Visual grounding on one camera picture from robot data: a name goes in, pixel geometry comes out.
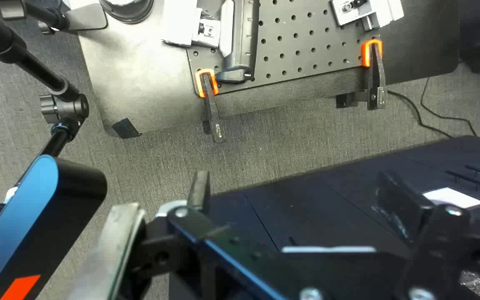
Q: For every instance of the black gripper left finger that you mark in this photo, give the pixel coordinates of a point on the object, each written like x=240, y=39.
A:
x=225, y=256

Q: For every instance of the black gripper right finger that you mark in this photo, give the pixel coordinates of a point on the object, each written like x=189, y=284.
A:
x=434, y=236

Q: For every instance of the blue and black robot base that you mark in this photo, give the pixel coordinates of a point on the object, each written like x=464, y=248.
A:
x=52, y=206

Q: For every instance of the white paper label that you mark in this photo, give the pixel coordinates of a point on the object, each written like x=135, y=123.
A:
x=452, y=198

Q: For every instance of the grey metal table plate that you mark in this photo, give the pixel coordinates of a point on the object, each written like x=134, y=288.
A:
x=142, y=61

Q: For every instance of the left orange-handled clamp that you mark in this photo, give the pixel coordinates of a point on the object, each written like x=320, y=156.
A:
x=207, y=89

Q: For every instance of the orange-handled clamp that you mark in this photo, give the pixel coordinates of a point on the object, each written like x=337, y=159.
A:
x=207, y=89
x=374, y=86

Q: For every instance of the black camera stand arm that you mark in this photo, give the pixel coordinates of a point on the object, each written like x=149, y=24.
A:
x=65, y=108

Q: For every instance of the right orange-handled clamp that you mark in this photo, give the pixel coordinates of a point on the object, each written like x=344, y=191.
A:
x=374, y=86

